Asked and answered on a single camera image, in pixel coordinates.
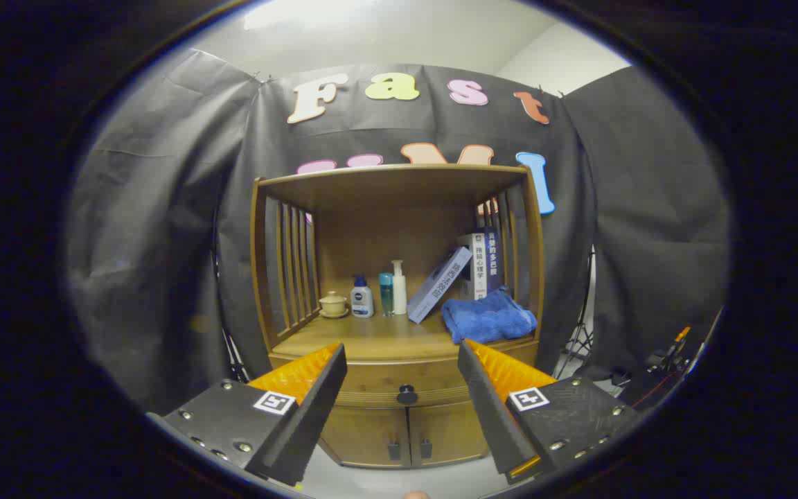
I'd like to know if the wooden countertop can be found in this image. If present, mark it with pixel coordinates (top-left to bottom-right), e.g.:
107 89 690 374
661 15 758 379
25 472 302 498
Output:
271 305 538 362

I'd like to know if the wooden cabinet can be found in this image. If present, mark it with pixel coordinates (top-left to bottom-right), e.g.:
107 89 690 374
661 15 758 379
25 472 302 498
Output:
250 164 545 469

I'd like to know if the white lotion bottle blue cap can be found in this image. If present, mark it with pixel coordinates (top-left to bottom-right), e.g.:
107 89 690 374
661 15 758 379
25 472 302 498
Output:
350 275 375 318

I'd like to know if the black tripod stand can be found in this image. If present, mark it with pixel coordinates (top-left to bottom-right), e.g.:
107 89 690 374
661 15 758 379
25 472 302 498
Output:
555 249 597 378

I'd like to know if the black tool with orange tip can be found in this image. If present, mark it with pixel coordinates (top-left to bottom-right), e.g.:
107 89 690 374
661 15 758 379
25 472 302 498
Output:
648 326 691 375

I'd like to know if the dark blue book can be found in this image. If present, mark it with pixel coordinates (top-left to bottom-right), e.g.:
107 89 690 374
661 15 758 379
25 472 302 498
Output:
484 227 507 295

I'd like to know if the cream lidded teacup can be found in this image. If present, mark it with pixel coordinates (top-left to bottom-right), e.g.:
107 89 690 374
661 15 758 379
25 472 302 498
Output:
319 290 350 319

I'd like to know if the wooden cabinet door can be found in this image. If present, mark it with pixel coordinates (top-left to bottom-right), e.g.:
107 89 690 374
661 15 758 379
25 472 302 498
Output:
407 401 490 466
319 405 411 469

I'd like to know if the white pump bottle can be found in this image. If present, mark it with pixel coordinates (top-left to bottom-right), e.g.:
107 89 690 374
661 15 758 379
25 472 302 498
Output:
391 260 408 315

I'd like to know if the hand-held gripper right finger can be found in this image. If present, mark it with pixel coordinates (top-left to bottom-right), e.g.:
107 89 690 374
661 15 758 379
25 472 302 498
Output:
457 339 642 484

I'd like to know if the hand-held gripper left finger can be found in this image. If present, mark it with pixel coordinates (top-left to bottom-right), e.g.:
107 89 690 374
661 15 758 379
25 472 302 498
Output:
146 342 348 487

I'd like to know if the blue towel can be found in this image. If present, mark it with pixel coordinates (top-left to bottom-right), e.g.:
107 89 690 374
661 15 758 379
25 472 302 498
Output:
441 287 538 345

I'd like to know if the wooden drawer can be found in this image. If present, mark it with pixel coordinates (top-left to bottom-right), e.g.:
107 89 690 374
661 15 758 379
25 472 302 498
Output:
271 343 538 408

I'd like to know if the pale blue leaning book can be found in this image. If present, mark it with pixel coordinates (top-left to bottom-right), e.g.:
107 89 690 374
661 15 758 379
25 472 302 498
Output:
407 246 473 324

